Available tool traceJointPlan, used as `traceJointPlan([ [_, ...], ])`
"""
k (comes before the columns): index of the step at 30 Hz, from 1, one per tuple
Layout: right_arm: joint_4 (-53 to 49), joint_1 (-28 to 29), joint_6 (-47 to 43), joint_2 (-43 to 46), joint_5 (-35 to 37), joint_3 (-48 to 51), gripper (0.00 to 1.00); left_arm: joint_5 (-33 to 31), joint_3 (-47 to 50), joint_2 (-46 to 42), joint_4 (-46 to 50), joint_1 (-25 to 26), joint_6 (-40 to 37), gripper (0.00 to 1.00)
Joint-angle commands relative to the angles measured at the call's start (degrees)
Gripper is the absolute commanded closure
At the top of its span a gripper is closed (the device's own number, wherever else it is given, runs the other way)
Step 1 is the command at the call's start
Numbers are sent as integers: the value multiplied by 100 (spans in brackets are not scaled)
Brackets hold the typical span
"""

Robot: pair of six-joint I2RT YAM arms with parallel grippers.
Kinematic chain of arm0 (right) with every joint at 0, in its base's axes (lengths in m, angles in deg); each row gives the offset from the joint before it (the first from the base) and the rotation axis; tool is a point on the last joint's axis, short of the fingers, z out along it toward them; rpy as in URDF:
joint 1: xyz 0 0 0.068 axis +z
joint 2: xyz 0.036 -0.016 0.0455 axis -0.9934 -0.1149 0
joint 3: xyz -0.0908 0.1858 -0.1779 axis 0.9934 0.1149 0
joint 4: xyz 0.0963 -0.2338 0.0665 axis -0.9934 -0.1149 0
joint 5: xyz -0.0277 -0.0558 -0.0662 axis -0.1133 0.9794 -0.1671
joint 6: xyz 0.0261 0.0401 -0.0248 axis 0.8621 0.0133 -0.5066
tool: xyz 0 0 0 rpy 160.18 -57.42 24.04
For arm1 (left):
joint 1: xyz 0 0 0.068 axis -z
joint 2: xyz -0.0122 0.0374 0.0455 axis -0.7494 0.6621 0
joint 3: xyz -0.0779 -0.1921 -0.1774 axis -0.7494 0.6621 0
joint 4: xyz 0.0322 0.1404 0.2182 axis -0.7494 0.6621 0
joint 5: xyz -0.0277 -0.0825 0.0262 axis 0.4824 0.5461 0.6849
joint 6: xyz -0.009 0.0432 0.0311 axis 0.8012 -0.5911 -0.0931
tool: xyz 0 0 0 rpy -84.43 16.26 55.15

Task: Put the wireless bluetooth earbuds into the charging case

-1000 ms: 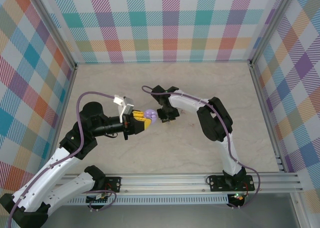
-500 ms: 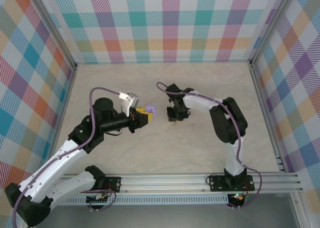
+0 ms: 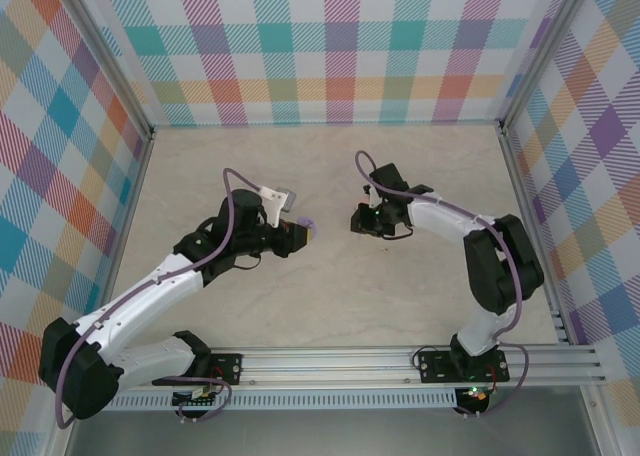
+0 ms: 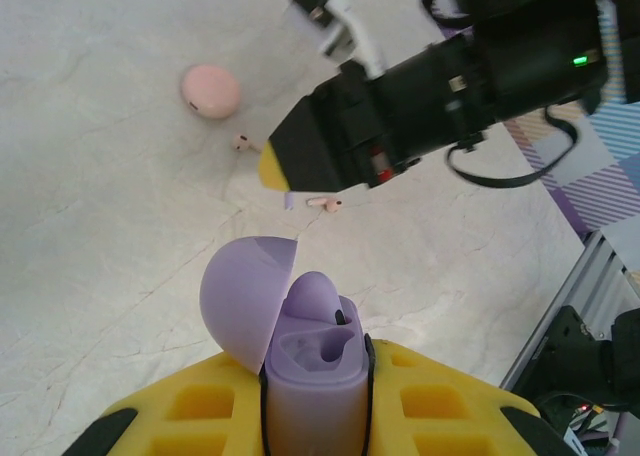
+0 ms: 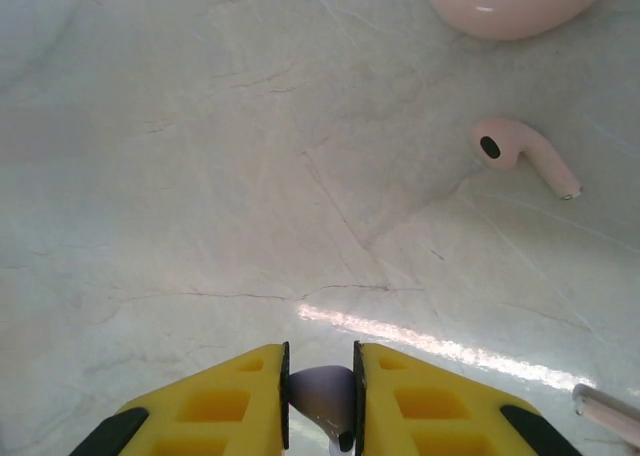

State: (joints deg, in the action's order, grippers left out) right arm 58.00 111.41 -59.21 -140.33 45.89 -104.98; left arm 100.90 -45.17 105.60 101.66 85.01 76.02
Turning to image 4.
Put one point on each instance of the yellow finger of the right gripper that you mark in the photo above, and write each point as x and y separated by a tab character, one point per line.
315	146

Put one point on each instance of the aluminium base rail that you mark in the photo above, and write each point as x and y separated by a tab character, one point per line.
595	271

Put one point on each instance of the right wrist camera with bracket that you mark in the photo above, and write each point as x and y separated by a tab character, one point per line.
350	21

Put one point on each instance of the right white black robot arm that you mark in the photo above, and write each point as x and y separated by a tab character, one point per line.
540	51

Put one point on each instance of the small electronics board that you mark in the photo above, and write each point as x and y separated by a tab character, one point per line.
580	421

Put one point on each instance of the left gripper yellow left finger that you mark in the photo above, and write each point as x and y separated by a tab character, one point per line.
200	406

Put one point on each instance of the purple earbud charging case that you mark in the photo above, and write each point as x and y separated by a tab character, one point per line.
240	296

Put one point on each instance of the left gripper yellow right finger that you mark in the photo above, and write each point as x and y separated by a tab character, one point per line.
450	411

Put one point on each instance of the pink earbud charging case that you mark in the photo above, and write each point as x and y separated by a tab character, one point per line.
210	91

